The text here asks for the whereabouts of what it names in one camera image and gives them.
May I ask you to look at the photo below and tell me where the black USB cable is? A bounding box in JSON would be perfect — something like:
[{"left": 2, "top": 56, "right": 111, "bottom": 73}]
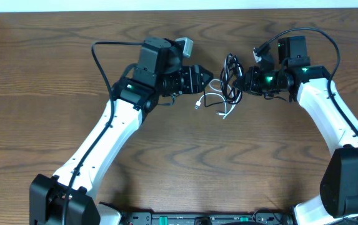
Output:
[{"left": 202, "top": 53, "right": 245, "bottom": 108}]

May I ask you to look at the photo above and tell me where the white USB cable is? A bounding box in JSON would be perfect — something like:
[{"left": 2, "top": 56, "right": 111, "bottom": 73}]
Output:
[{"left": 194, "top": 77, "right": 242, "bottom": 119}]

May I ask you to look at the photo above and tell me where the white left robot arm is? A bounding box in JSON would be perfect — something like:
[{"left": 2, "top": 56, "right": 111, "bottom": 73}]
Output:
[{"left": 29, "top": 37, "right": 213, "bottom": 224}]

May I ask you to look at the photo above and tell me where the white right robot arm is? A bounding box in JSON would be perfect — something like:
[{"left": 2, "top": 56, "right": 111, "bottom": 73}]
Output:
[{"left": 234, "top": 36, "right": 358, "bottom": 224}]

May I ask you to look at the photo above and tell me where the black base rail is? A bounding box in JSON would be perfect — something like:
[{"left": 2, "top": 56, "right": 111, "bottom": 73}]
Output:
[{"left": 99, "top": 211, "right": 292, "bottom": 225}]

